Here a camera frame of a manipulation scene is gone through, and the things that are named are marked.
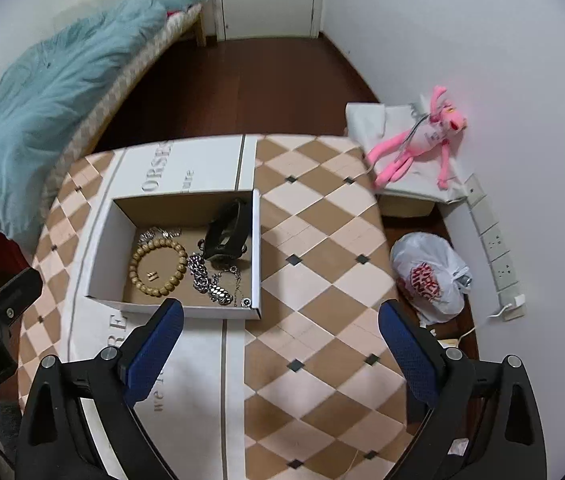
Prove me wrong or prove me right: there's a wooden bed frame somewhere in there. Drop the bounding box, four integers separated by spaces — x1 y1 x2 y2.
194 7 209 48

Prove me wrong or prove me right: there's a white power strip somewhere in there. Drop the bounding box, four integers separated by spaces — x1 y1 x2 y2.
462 174 527 322

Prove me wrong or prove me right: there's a black smart band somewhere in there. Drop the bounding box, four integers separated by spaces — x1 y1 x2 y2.
204 199 250 261

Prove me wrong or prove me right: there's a wooden bead bracelet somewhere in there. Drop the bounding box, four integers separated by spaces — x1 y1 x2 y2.
130 237 189 300

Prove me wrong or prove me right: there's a patterned bed mattress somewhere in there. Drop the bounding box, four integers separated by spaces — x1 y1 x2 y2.
45 2 204 186

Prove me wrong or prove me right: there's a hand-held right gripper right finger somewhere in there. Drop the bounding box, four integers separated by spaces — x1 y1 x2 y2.
377 299 547 480

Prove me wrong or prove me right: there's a blue duvet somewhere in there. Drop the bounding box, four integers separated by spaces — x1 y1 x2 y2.
0 0 208 256

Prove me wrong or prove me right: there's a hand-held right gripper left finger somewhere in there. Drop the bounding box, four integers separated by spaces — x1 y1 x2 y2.
16 297 186 480

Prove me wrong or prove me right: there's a white charger cable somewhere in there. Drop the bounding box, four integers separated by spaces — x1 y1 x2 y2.
455 304 513 348

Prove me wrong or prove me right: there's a pink plush toy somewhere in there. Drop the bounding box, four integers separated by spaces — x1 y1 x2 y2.
366 85 468 191

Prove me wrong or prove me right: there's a thin silver charm chain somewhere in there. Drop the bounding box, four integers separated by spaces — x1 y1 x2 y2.
138 226 184 245

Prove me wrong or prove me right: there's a checkered tablecloth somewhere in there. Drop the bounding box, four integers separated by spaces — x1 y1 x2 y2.
17 134 430 480

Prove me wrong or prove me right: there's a thick silver chain bracelet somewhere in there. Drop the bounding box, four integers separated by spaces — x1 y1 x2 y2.
187 254 232 307

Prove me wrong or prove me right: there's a white cardboard box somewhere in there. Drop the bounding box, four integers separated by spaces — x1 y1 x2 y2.
84 189 263 322

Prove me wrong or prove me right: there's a thin silver link bracelet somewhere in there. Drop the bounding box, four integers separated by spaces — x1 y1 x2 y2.
211 265 243 308

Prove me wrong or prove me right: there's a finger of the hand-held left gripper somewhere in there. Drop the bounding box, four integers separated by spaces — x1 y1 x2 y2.
0 267 44 341

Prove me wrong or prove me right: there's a white plastic bag red print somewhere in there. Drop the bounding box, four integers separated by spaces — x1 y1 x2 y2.
389 232 473 326

